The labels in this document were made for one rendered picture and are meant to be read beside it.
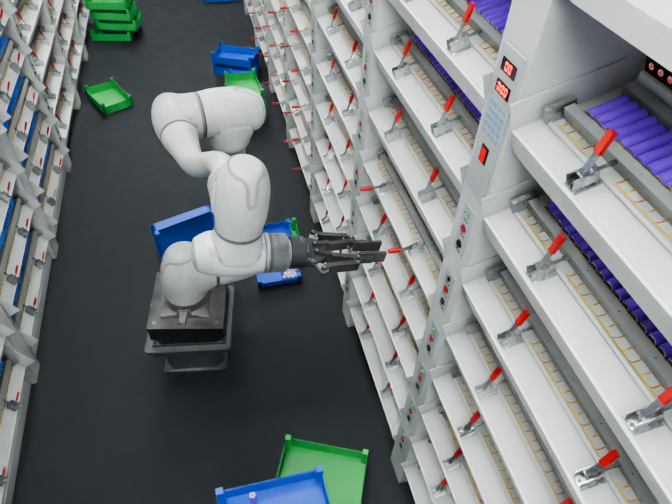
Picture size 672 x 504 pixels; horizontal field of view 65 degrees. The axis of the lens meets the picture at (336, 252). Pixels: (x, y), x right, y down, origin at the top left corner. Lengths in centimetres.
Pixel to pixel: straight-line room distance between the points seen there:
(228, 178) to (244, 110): 59
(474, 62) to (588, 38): 25
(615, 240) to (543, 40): 30
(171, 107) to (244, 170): 58
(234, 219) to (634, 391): 73
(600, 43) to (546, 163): 19
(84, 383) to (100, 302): 42
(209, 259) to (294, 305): 134
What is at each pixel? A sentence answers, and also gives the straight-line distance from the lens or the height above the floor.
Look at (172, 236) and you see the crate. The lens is 271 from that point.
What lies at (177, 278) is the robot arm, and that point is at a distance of 191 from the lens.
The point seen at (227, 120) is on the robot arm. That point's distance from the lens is 159.
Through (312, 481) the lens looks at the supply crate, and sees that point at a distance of 170.
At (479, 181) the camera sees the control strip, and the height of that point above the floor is 132.
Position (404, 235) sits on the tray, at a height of 89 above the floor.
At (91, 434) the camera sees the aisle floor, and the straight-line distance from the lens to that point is 227.
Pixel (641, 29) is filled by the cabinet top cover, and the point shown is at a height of 168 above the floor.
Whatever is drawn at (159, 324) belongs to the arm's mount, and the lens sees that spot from 207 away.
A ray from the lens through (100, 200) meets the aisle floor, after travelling 317.
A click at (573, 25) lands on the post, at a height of 161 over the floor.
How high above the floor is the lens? 191
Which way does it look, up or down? 45 degrees down
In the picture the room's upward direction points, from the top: 3 degrees clockwise
